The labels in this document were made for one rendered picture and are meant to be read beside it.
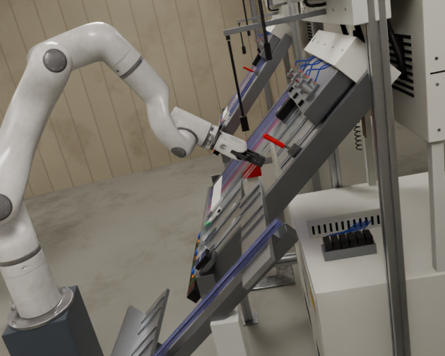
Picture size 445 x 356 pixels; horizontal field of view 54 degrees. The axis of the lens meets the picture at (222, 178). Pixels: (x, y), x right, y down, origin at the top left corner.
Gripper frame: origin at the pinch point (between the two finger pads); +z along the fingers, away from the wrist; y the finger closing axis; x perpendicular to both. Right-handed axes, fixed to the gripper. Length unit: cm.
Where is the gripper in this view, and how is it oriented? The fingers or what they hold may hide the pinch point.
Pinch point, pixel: (257, 159)
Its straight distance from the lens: 143.4
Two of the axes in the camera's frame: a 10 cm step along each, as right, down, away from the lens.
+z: 9.0, 4.1, 1.3
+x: -4.3, 8.4, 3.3
